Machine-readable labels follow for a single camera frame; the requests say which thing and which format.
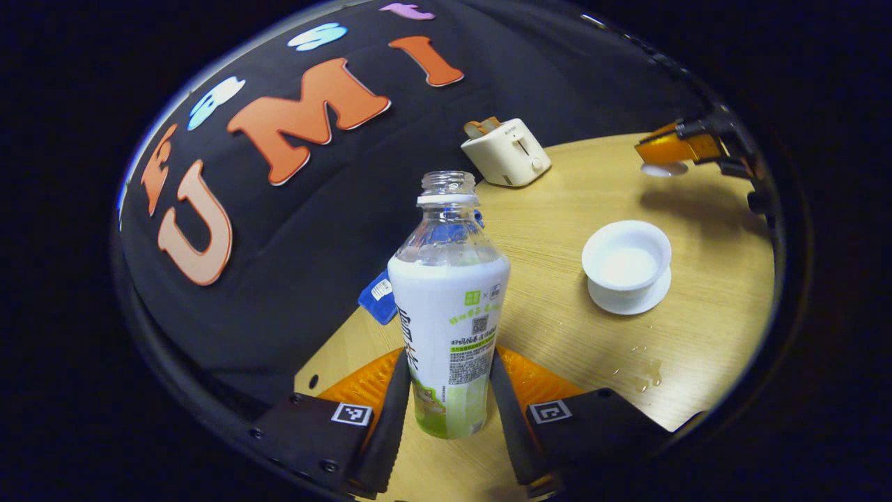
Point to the blue folded towel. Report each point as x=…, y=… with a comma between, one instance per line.
x=373, y=307

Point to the clear water bottle green label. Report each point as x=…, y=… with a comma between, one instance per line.
x=446, y=314

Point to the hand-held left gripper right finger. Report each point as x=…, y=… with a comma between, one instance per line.
x=512, y=425

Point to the white saucer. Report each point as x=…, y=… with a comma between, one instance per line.
x=627, y=305

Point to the white teacup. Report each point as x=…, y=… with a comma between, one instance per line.
x=627, y=268

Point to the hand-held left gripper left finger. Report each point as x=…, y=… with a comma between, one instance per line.
x=387, y=432

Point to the toast slice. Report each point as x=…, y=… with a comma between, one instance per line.
x=492, y=123
x=475, y=130

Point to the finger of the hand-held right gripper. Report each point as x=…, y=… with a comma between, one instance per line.
x=669, y=148

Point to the cream toaster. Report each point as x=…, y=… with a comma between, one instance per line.
x=502, y=157

